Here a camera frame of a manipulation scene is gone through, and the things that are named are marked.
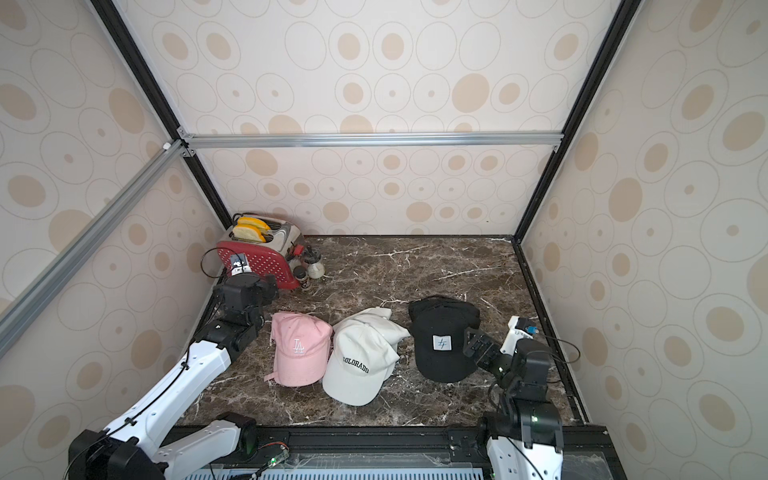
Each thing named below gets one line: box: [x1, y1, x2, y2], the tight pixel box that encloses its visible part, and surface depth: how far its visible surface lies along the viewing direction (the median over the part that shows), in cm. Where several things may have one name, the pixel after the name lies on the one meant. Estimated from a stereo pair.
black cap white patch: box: [408, 294, 481, 383], surface depth 86 cm
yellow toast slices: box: [232, 216, 271, 243], surface depth 97 cm
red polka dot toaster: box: [216, 213, 304, 290], surface depth 97 cm
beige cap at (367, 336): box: [330, 307, 411, 361], surface depth 84 cm
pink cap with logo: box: [264, 311, 333, 387], surface depth 83 cm
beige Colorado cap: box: [322, 307, 410, 406], surface depth 84 cm
